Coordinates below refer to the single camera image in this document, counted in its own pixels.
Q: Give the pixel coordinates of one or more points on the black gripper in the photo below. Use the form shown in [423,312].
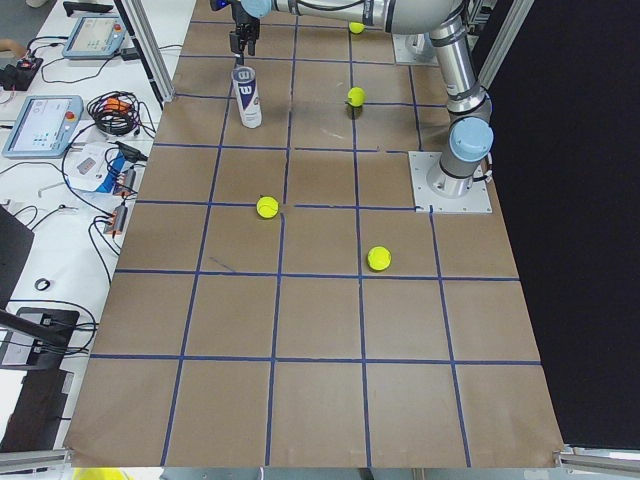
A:
[245,24]

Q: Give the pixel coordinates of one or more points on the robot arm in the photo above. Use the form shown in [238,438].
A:
[434,29]

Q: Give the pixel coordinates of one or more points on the black controller on desk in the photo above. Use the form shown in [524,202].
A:
[73,7]

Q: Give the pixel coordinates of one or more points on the blue white box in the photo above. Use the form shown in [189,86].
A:
[94,167]

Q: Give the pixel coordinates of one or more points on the aluminium frame post left side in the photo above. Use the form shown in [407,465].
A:
[136,22]

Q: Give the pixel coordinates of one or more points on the near teach pendant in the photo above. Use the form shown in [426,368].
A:
[45,127]

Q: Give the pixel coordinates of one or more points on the bottom right frame bracket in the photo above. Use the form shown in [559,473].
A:
[602,461]

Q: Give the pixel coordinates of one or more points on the tennis ball at table centre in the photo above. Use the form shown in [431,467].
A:
[356,97]

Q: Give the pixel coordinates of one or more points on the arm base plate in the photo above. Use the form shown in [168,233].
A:
[416,49]
[435,192]

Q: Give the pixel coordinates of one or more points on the aluminium frame post back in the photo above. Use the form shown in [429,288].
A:
[505,37]

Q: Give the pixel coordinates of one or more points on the tennis ball near tape curl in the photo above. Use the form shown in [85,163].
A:
[267,207]

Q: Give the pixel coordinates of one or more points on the teach pendant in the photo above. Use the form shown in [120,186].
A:
[94,37]
[45,127]

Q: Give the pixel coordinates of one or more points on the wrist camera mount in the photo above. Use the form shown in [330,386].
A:
[217,5]

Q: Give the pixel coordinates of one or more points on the tennis ball near base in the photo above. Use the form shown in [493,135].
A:
[356,28]
[379,258]

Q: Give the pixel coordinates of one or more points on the black power brick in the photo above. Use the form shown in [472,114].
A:
[129,54]

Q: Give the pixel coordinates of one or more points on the far teach pendant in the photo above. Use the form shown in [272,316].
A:
[94,37]

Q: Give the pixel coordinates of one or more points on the clear Wilson tennis ball can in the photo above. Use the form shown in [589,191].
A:
[247,96]

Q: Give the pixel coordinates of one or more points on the yellow object at bottom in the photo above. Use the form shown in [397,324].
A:
[100,473]

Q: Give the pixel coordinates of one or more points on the aluminium frame post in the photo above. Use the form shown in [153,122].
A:
[136,22]
[505,37]

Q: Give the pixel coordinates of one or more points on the grey usb hub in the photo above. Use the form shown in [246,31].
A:
[116,222]
[125,183]

